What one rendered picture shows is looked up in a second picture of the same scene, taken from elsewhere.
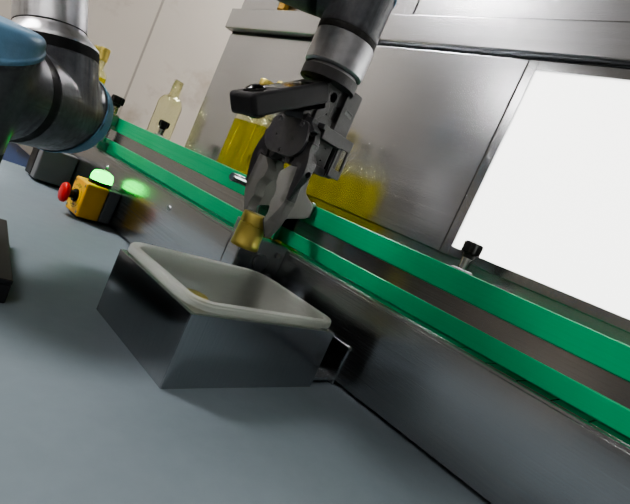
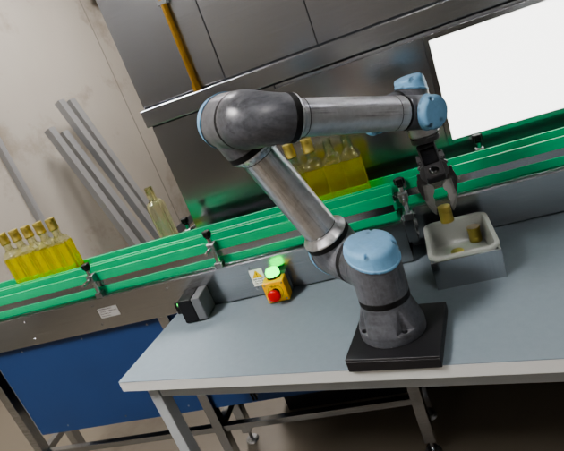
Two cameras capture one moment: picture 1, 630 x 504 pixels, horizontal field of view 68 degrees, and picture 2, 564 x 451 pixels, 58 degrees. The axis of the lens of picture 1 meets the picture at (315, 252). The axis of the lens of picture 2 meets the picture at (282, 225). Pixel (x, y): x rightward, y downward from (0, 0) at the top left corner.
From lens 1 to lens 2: 1.14 m
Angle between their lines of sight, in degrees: 27
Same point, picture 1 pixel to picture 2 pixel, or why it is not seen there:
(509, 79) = (418, 52)
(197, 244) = not seen: hidden behind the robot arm
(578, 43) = (439, 17)
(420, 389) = (523, 201)
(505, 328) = (533, 157)
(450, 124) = not seen: hidden behind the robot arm
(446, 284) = (499, 161)
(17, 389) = (517, 302)
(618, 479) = not seen: outside the picture
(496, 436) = (559, 191)
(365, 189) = (381, 148)
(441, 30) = (353, 45)
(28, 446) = (550, 298)
